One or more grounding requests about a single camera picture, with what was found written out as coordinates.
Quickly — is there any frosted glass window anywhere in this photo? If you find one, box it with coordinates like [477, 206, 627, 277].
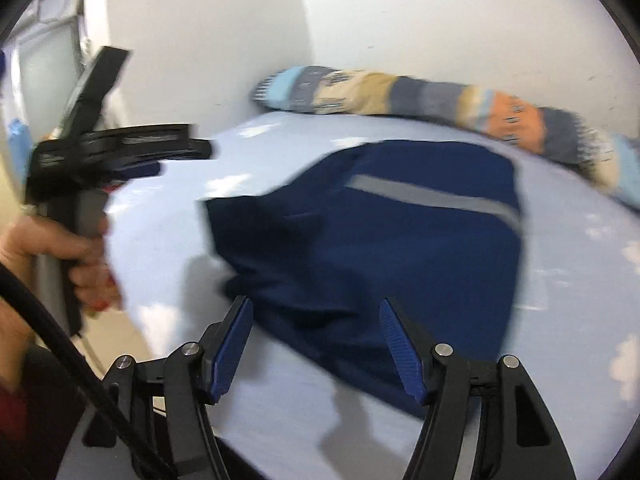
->
[10, 10, 90, 128]

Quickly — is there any black cable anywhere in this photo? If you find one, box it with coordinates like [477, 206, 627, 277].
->
[0, 262, 177, 480]

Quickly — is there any striped patchwork long pillow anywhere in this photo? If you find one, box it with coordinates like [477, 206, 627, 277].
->
[250, 65, 640, 211]

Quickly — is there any person's left hand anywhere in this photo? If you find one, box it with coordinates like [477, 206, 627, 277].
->
[0, 212, 124, 321]

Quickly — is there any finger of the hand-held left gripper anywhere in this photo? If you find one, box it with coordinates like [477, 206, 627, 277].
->
[100, 160, 162, 184]
[80, 123, 214, 163]

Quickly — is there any light blue cloud-print bed sheet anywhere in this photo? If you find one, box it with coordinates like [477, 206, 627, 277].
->
[55, 110, 640, 480]

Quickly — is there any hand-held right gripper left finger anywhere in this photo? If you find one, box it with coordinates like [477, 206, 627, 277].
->
[82, 295, 255, 480]

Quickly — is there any navy jacket with red collar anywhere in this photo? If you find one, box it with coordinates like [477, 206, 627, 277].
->
[202, 140, 527, 418]

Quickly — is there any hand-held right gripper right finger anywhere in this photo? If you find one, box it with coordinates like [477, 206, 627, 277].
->
[379, 297, 578, 480]

